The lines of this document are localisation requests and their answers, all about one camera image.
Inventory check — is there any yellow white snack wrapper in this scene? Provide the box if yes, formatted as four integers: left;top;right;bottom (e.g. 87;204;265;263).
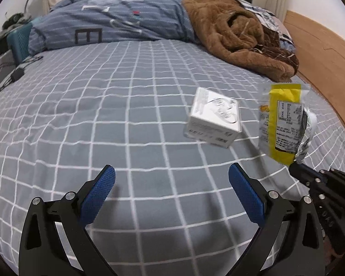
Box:
259;83;317;166

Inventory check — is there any white earphone box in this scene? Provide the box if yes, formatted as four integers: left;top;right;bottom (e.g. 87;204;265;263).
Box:
185;87;242;148

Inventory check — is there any grey checked bed sheet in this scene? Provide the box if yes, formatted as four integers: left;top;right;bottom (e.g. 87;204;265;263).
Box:
0;39;345;270

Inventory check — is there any patterned pillow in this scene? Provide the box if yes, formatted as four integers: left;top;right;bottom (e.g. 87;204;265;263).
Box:
240;1;295;53

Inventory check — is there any brown fleece blanket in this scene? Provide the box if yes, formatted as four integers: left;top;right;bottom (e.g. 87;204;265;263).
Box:
182;0;299;82

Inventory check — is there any teal suitcase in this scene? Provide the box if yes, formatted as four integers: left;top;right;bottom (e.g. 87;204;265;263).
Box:
7;23;33;66

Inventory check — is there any blue striped duvet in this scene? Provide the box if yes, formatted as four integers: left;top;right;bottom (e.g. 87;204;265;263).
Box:
29;0;199;55

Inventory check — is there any wooden bed frame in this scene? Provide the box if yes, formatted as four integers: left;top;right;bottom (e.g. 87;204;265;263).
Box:
284;11;345;126

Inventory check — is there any black charger with cable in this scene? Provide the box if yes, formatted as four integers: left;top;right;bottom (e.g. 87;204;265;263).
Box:
0;55;43;93

